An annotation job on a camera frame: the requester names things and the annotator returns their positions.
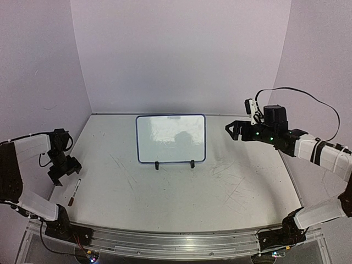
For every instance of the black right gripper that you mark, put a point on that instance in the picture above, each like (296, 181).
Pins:
(237, 124)

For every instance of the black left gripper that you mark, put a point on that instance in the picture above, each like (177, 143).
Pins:
(73, 165)

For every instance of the small blue-framed whiteboard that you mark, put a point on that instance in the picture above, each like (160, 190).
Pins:
(175, 138)

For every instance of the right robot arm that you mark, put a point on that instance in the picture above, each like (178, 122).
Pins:
(271, 127)

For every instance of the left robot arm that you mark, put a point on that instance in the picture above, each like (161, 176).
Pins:
(16, 157)

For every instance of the black whiteboard stand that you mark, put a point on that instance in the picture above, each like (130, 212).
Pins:
(157, 165)

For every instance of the left circuit board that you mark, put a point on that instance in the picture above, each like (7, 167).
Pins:
(90, 256)

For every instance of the circuit board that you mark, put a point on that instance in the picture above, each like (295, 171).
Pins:
(276, 254)
(90, 256)

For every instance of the right circuit board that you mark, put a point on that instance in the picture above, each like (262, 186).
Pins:
(276, 254)

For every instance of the aluminium front rail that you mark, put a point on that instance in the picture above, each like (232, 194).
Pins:
(224, 244)

